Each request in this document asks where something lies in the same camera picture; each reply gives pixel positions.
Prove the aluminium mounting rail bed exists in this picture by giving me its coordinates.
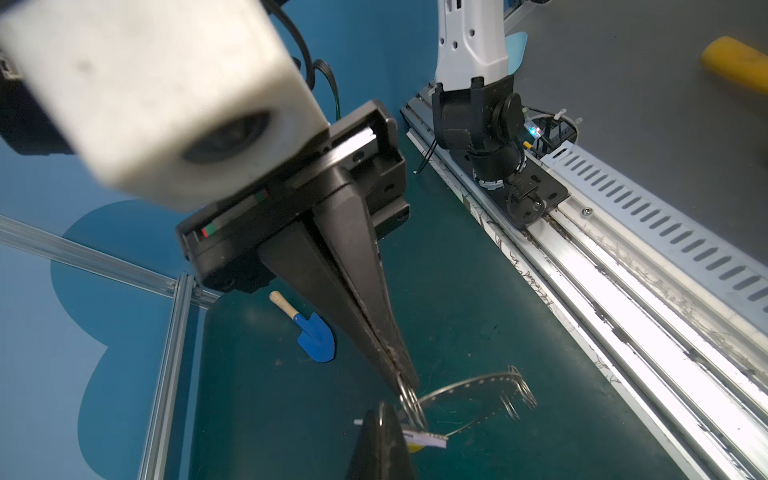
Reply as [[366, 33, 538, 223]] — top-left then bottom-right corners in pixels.
[[402, 88, 767, 479]]

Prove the right green circuit board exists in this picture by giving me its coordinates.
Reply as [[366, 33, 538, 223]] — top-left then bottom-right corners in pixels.
[[523, 107, 583, 159]]

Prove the white slotted cable duct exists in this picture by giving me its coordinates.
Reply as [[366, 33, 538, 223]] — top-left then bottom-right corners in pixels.
[[542, 142, 767, 334]]

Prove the blue trowel with wooden handle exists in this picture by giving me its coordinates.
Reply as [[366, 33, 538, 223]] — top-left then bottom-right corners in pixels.
[[269, 291, 336, 363]]

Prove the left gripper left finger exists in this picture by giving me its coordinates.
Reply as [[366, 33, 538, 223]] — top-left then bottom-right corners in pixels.
[[346, 402, 386, 480]]

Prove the large keyring with yellow grip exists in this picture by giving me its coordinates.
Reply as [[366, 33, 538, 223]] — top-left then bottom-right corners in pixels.
[[398, 365, 538, 439]]

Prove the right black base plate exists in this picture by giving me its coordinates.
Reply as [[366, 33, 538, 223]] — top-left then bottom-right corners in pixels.
[[453, 154, 570, 230]]

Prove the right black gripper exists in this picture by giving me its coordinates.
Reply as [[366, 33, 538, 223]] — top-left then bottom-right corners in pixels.
[[176, 100, 419, 394]]

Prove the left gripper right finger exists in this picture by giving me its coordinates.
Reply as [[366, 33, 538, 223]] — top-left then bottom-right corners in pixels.
[[383, 403, 417, 480]]

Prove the yellow object on floor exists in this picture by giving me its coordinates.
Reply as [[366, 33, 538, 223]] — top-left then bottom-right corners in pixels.
[[700, 36, 767, 95]]

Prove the right floor aluminium rail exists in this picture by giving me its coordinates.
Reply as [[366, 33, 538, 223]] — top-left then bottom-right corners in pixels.
[[137, 273, 195, 480]]

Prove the silver key with white tag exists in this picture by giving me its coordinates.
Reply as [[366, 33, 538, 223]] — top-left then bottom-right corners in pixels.
[[353, 418, 449, 453]]

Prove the back aluminium frame bar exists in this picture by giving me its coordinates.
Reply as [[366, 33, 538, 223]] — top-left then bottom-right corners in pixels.
[[0, 214, 223, 310]]

